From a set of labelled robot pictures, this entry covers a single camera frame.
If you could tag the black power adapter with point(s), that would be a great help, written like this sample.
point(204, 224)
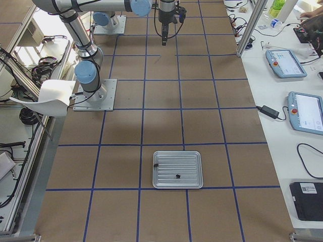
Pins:
point(268, 111)

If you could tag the black laptop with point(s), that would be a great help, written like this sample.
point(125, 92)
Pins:
point(307, 198)

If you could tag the aluminium frame post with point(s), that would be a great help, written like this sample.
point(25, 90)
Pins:
point(257, 11)

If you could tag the clear plastic bottle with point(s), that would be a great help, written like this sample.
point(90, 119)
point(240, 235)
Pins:
point(276, 24)

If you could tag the blue teach pendant near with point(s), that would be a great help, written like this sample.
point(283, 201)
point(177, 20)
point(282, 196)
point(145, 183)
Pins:
point(305, 112)

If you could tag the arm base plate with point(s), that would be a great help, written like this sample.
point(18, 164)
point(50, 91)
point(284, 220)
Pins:
point(99, 30)
point(102, 99)

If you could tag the silver metal tray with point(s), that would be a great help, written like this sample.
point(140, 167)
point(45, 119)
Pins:
point(185, 163)

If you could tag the blue teach pendant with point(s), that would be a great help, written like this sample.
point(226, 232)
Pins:
point(285, 64)
point(305, 112)

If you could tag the white plastic chair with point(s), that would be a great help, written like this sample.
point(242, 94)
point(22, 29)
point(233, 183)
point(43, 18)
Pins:
point(53, 98)

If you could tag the blue teach pendant far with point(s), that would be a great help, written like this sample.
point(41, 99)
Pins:
point(285, 64)

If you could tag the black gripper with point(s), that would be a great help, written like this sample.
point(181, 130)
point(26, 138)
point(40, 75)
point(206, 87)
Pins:
point(165, 15)

